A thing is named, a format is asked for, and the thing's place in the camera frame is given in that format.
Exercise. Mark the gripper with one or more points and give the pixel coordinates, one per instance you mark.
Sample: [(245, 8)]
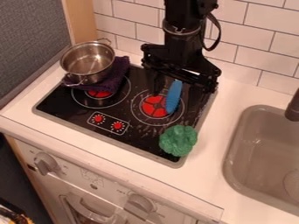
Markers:
[(178, 59)]

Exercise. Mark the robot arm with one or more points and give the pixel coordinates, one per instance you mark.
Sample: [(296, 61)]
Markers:
[(183, 17)]

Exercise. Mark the blue toy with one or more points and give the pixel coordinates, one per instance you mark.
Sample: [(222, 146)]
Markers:
[(173, 96)]

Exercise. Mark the toy stove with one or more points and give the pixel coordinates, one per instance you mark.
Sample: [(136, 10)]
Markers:
[(120, 112)]

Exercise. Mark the purple cloth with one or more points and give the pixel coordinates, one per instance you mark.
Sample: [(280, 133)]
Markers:
[(111, 76)]

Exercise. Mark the silver pot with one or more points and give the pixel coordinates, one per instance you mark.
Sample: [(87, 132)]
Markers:
[(88, 61)]

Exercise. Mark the toy sink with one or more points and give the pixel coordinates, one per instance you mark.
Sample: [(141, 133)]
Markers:
[(263, 157)]

